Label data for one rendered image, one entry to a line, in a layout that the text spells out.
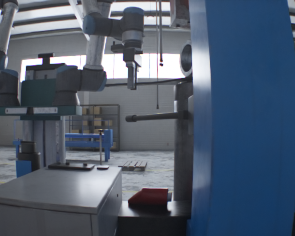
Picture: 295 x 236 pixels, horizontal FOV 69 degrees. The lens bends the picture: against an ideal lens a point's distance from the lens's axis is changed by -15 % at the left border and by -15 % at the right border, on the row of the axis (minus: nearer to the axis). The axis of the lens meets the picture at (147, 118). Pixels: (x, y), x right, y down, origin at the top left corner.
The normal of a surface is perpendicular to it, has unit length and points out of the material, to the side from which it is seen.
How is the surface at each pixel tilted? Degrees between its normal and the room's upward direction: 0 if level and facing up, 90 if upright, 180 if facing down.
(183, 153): 90
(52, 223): 90
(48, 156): 90
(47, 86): 90
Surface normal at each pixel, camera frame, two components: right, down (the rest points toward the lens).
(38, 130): 0.00, -0.04
